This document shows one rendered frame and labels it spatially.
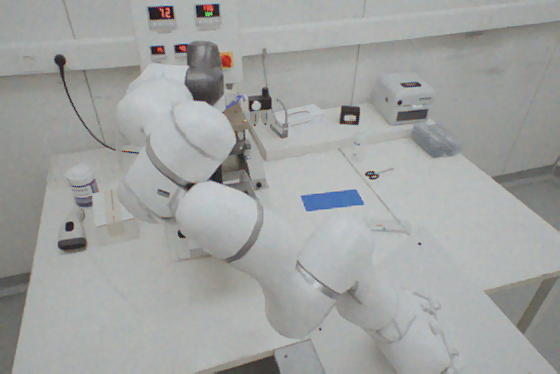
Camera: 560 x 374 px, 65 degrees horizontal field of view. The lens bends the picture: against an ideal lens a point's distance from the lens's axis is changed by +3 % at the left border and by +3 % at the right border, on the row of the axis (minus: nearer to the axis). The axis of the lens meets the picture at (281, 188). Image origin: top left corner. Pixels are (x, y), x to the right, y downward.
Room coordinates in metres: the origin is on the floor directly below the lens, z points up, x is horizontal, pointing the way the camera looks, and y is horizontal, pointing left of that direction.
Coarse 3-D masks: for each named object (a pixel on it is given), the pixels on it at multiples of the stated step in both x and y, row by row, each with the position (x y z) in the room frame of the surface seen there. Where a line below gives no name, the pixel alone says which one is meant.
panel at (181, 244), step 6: (258, 192) 1.09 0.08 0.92; (258, 198) 1.08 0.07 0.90; (264, 204) 1.08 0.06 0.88; (174, 228) 0.98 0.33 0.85; (174, 234) 0.97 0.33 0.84; (174, 240) 0.96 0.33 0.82; (180, 240) 0.96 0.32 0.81; (186, 240) 0.97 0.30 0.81; (180, 246) 0.96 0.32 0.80; (186, 246) 0.96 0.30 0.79; (180, 252) 0.95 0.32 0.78; (186, 252) 0.95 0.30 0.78; (180, 258) 0.94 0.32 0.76; (186, 258) 0.94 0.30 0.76
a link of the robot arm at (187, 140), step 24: (144, 96) 0.62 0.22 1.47; (168, 96) 0.65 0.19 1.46; (120, 120) 0.60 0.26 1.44; (144, 120) 0.59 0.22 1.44; (168, 120) 0.56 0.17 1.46; (192, 120) 0.54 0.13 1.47; (216, 120) 0.55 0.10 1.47; (144, 144) 0.59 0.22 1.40; (168, 144) 0.53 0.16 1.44; (192, 144) 0.52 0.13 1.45; (216, 144) 0.53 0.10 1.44; (168, 168) 0.51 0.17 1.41; (192, 168) 0.51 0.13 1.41; (216, 168) 0.54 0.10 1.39
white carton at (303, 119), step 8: (312, 104) 1.84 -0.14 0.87; (280, 112) 1.75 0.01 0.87; (288, 112) 1.75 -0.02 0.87; (296, 112) 1.76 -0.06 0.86; (304, 112) 1.77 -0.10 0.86; (312, 112) 1.76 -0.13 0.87; (320, 112) 1.76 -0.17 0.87; (272, 120) 1.72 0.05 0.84; (280, 120) 1.67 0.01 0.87; (288, 120) 1.68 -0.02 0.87; (296, 120) 1.68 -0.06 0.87; (304, 120) 1.69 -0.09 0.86; (312, 120) 1.71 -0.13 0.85; (320, 120) 1.73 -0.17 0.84; (272, 128) 1.72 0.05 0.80; (280, 128) 1.65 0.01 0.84; (288, 128) 1.65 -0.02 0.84; (296, 128) 1.67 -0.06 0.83; (304, 128) 1.69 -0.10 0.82; (312, 128) 1.71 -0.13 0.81; (320, 128) 1.73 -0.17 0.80; (280, 136) 1.65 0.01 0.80; (288, 136) 1.65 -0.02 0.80
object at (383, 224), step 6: (366, 222) 1.12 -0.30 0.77; (372, 222) 1.12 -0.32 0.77; (378, 222) 1.12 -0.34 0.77; (384, 222) 1.12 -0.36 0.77; (390, 222) 1.12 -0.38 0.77; (396, 222) 1.12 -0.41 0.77; (402, 222) 1.12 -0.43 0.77; (408, 222) 1.12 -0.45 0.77; (372, 228) 1.09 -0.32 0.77; (378, 228) 1.09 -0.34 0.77; (384, 228) 1.09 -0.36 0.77; (390, 228) 1.09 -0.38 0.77; (396, 228) 1.09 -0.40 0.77; (402, 228) 1.09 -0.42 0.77; (408, 228) 1.09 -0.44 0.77
